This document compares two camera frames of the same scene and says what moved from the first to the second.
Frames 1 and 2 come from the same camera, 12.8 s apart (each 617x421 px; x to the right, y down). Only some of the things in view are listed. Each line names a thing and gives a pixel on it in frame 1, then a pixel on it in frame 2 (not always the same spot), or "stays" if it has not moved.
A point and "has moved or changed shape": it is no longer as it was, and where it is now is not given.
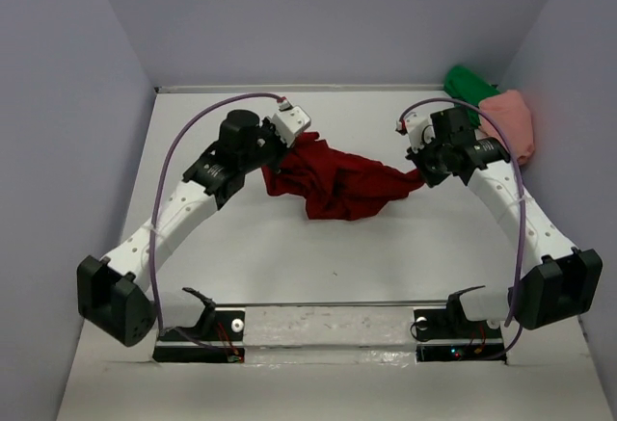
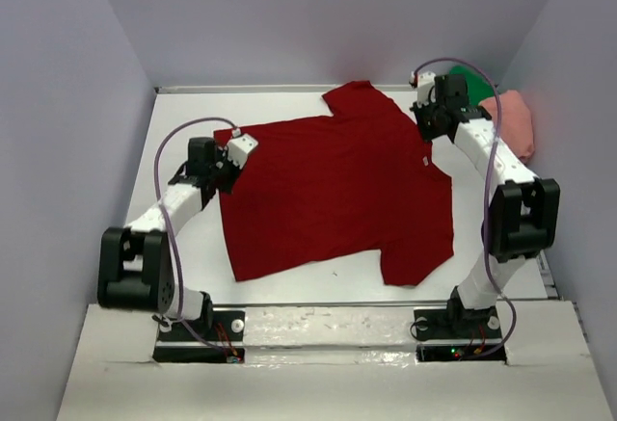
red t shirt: x=335 y=184 has moved or changed shape
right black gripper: x=432 y=179 to x=427 y=135
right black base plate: x=443 y=334 stays
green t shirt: x=465 y=85 stays
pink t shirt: x=515 y=118 stays
